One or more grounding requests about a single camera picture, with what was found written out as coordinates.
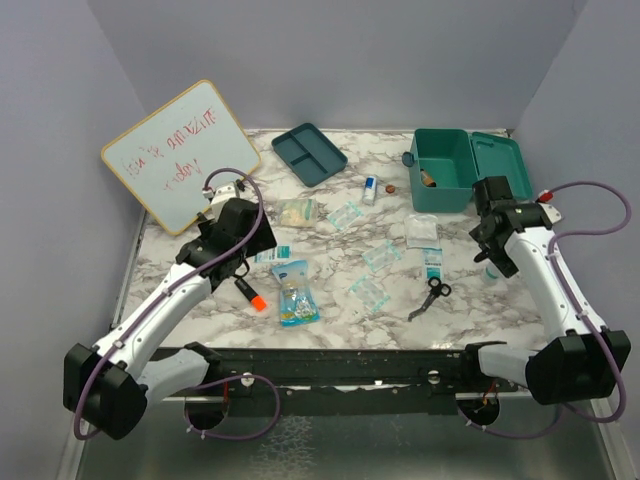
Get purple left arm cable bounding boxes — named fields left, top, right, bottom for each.
left=73, top=167, right=265, bottom=441

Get blue cotton swab bag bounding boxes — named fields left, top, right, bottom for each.
left=272, top=260, right=320, bottom=327

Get brown bottle orange cap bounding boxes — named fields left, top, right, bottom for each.
left=420, top=170, right=437, bottom=188

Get small gauze dressing packet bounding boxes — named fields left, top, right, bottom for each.
left=254, top=244, right=293, bottom=263

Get yellowish gauze roll bag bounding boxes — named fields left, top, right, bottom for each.
left=276, top=198, right=318, bottom=228

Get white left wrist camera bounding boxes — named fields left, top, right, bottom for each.
left=202, top=182, right=242, bottom=211

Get teal divided tray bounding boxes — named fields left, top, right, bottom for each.
left=271, top=123, right=348, bottom=187

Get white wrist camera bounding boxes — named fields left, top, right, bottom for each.
left=202, top=182, right=242, bottom=211
left=536, top=190, right=562, bottom=224

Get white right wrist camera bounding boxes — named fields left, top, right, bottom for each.
left=536, top=190, right=562, bottom=224

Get black handled scissors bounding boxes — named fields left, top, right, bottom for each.
left=407, top=277, right=452, bottom=322

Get long gauze dressing packet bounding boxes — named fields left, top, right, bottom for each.
left=422, top=248, right=443, bottom=280

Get clear white gauze pad pack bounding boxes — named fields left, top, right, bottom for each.
left=404, top=214, right=440, bottom=249

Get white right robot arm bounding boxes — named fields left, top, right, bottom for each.
left=459, top=176, right=631, bottom=405

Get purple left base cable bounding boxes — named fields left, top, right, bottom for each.
left=183, top=373, right=282, bottom=442

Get teal plaster sheet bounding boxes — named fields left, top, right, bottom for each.
left=362, top=240, right=401, bottom=273
left=327, top=201, right=363, bottom=231
left=348, top=275, right=390, bottom=313

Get teal plaster sheet near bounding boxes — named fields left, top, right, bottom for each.
left=348, top=275, right=390, bottom=313

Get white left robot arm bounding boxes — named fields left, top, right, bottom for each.
left=63, top=198, right=276, bottom=440

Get black orange highlighter marker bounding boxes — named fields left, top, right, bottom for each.
left=234, top=277, right=267, bottom=312

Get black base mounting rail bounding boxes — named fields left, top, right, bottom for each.
left=173, top=347, right=516, bottom=417

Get teal medicine kit box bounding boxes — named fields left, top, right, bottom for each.
left=402, top=128, right=533, bottom=214

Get yellow framed whiteboard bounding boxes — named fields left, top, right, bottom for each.
left=101, top=80, right=261, bottom=236

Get teal plaster sheet middle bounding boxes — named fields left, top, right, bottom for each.
left=362, top=240, right=401, bottom=273

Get teal plaster sheet far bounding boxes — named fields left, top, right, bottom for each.
left=327, top=201, right=363, bottom=231

